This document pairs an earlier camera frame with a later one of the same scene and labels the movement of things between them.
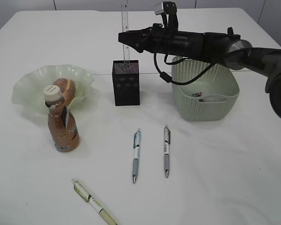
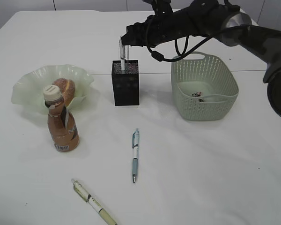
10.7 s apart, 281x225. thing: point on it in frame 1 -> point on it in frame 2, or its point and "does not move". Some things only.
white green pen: x=88 y=198 does not move
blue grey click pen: x=136 y=148 does not move
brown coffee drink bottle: x=63 y=126 does not move
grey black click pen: x=166 y=143 -> x=124 y=55
